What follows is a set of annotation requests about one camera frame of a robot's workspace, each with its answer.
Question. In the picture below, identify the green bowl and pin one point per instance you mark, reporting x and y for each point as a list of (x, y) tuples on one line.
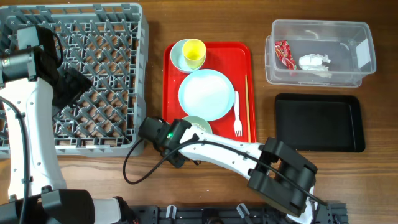
[(198, 120)]

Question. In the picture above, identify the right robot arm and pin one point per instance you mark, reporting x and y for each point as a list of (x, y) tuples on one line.
[(277, 173)]

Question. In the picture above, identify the clear plastic bin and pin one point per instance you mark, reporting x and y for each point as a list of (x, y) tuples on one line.
[(349, 46)]

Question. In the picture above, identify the rice and food scraps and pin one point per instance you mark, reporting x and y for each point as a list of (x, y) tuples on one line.
[(204, 128)]

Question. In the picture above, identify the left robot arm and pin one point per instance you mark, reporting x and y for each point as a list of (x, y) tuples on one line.
[(33, 89)]

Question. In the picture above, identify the yellow plastic cup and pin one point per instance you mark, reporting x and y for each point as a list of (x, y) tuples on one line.
[(194, 52)]

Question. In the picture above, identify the light blue plate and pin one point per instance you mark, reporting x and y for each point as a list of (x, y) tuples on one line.
[(206, 93)]

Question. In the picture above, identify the black plastic tray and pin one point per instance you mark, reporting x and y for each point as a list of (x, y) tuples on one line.
[(308, 122)]

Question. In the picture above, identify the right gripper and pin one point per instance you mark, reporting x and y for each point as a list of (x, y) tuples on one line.
[(176, 162)]

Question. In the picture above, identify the wooden chopstick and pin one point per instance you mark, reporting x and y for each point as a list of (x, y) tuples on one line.
[(247, 109)]

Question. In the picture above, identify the white napkin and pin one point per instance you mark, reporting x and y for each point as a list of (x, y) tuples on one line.
[(315, 62)]

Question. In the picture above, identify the grey dishwasher rack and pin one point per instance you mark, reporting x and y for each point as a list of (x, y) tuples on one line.
[(108, 44)]

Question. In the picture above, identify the light blue small bowl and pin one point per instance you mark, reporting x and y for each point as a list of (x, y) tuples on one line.
[(178, 59)]

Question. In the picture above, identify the red snack wrapper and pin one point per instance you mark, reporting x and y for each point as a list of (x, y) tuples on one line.
[(283, 53)]

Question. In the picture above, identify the white plastic fork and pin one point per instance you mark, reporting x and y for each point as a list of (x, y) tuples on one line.
[(238, 129)]

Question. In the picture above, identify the red plastic tray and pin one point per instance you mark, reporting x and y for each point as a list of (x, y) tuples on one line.
[(233, 59)]

